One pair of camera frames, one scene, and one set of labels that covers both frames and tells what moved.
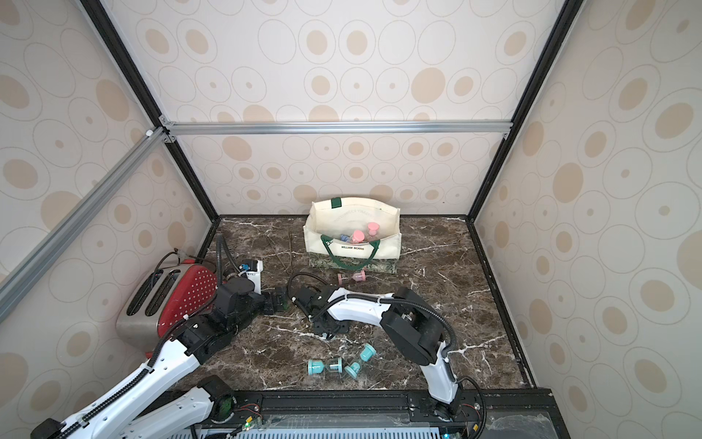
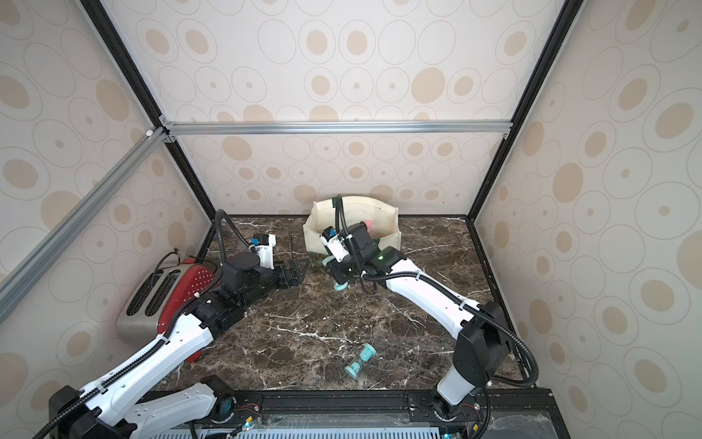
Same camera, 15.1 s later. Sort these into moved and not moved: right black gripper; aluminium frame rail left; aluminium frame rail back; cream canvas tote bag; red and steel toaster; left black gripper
Moved: left black gripper; right black gripper
Not moved: aluminium frame rail back; cream canvas tote bag; aluminium frame rail left; red and steel toaster
